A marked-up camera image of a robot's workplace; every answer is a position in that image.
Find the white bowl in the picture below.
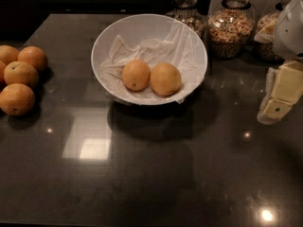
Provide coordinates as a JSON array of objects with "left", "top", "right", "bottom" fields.
[{"left": 90, "top": 13, "right": 208, "bottom": 107}]

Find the right glass cereal jar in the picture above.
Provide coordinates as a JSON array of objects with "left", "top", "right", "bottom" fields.
[{"left": 253, "top": 0, "right": 291, "bottom": 62}]

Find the white plastic bowl liner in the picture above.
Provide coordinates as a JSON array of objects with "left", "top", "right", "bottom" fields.
[{"left": 99, "top": 20, "right": 207, "bottom": 105}]

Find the middle glass cereal jar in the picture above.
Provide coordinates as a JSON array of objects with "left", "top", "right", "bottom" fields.
[{"left": 206, "top": 0, "right": 255, "bottom": 59}]

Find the glass cereal jar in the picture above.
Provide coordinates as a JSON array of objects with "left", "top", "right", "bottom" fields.
[
  {"left": 206, "top": 0, "right": 255, "bottom": 59},
  {"left": 167, "top": 0, "right": 206, "bottom": 38},
  {"left": 253, "top": 0, "right": 291, "bottom": 62}
]

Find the orange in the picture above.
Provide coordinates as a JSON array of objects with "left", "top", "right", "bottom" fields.
[
  {"left": 150, "top": 62, "right": 182, "bottom": 96},
  {"left": 0, "top": 61, "right": 6, "bottom": 84},
  {"left": 18, "top": 46, "right": 48, "bottom": 72},
  {"left": 0, "top": 45, "right": 19, "bottom": 64},
  {"left": 0, "top": 83, "right": 35, "bottom": 116},
  {"left": 4, "top": 61, "right": 39, "bottom": 88},
  {"left": 122, "top": 60, "right": 151, "bottom": 92}
]

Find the left glass cereal jar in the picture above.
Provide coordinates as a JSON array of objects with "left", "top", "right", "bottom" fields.
[{"left": 167, "top": 0, "right": 206, "bottom": 38}]

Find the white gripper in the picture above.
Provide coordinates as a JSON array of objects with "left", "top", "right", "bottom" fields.
[{"left": 257, "top": 0, "right": 303, "bottom": 125}]

